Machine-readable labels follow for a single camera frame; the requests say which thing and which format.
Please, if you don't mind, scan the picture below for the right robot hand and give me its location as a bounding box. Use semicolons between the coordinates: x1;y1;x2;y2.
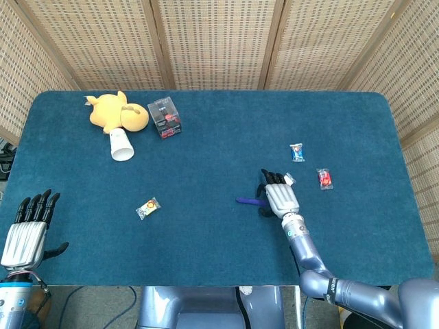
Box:
256;168;302;219

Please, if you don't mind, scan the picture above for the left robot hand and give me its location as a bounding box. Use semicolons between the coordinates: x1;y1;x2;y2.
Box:
0;188;69;271

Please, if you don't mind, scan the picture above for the purple plastic stick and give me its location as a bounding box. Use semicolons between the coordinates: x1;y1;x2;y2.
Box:
235;197;267;208

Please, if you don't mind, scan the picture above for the red candy packet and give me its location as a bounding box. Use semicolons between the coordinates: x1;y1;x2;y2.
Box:
316;167;334;191

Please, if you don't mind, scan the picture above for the blue candy packet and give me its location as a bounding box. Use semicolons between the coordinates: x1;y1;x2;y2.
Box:
289;143;305;163

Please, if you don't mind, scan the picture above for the blue carpet table cover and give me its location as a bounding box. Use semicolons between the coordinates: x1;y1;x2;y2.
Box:
0;90;435;287

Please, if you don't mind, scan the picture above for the black equipment on floor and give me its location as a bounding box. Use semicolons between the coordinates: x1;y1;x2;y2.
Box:
0;138;17;182

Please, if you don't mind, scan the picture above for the metal table leg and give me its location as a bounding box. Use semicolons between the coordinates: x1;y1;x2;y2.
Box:
294;286;305;329

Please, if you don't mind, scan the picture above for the yellow green candy packet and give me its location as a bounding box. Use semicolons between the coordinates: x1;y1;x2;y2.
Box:
135;197;161;221

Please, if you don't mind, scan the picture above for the grey-blue robot torso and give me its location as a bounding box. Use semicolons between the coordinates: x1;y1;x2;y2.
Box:
137;286;285;329

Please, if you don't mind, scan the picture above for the white paper cup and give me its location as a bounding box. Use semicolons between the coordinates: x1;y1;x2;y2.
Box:
108;128;134;162

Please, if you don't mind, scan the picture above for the clear coffee capsule box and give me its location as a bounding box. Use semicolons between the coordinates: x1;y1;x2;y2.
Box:
147;97;183;141

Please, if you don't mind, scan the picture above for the yellow plush toy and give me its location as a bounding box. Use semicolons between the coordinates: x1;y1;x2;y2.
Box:
84;90;150;134

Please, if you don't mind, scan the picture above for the woven bamboo folding screen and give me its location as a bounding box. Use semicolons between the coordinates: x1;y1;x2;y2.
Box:
0;0;439;265

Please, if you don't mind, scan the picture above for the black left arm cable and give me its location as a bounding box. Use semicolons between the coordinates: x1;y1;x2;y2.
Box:
32;272;53;311

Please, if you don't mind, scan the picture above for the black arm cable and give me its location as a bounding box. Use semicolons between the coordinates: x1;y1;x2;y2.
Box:
32;272;53;311
289;243;303;276

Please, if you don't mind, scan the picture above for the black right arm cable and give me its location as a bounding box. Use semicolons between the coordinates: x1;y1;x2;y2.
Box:
289;243;303;276

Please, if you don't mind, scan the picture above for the blue floor cable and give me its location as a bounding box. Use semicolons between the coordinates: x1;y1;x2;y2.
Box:
58;286;138;329

